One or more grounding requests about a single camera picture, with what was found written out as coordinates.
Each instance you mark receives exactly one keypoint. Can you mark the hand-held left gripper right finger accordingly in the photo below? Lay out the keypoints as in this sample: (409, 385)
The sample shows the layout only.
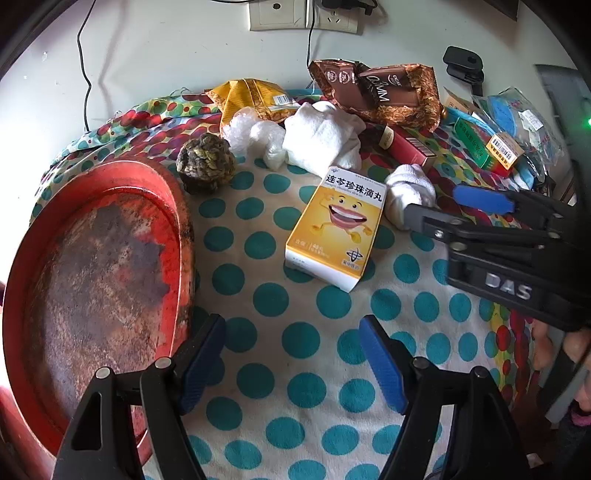
(383, 364)

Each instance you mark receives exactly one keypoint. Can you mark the yellow medicine box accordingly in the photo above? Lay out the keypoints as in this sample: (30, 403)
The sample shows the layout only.
(337, 226)

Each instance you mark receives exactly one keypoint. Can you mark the green medicine box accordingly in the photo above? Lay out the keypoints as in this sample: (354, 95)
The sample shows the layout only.
(471, 141)

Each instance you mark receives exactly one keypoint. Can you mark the white wall switch plate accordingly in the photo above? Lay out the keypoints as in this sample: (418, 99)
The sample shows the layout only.
(277, 14)

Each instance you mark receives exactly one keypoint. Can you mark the crumpled clear plastic bag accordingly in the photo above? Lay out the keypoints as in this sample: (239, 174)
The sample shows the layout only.
(256, 136)

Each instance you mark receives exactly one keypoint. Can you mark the small white cloth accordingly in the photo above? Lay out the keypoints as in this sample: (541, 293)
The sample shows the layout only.
(408, 189)

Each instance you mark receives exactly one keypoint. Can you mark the yellow snack bag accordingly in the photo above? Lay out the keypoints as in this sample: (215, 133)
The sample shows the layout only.
(249, 97)

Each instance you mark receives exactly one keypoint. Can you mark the person's right forearm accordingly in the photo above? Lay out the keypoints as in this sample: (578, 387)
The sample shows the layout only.
(582, 415)

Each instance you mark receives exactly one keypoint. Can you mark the red long box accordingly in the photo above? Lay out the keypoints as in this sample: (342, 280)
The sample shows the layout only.
(408, 150)

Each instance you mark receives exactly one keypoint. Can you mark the small yellow barcode box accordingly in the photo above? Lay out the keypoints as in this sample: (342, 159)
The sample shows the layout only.
(503, 147)

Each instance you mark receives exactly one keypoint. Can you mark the dark wooden frame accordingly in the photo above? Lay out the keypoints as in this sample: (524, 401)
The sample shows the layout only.
(501, 7)

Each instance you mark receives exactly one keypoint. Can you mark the dark brown bottle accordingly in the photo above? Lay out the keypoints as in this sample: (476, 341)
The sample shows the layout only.
(384, 137)

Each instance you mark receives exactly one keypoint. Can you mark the polka dot blanket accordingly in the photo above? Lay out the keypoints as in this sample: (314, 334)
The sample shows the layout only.
(295, 350)

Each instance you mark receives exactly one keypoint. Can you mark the rusty red metal tray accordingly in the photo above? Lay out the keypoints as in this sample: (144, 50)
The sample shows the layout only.
(97, 286)

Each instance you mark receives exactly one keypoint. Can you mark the person's right hand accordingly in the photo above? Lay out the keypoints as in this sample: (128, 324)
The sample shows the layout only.
(579, 346)

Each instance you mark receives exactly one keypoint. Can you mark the blue item in plastic bag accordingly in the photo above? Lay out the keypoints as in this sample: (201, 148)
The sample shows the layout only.
(512, 110)

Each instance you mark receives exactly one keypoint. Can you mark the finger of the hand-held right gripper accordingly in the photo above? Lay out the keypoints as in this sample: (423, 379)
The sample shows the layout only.
(429, 221)
(482, 198)

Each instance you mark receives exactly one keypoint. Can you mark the black wall clip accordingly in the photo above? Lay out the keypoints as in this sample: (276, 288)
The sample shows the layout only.
(461, 60)

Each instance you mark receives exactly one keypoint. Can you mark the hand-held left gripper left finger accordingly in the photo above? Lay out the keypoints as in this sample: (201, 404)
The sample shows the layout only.
(198, 364)

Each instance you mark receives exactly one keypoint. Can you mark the black charger plug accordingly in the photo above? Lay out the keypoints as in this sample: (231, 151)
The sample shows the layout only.
(346, 3)

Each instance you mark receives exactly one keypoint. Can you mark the small beige box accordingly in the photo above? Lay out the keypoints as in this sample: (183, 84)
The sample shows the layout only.
(457, 101)

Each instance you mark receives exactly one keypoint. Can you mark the large white cloth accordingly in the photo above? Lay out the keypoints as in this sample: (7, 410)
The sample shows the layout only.
(323, 134)

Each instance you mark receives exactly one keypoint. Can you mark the white wall socket plate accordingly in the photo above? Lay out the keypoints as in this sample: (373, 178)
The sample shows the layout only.
(334, 21)

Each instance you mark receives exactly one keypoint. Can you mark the brown snack bag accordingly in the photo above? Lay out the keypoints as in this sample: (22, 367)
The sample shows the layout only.
(383, 90)

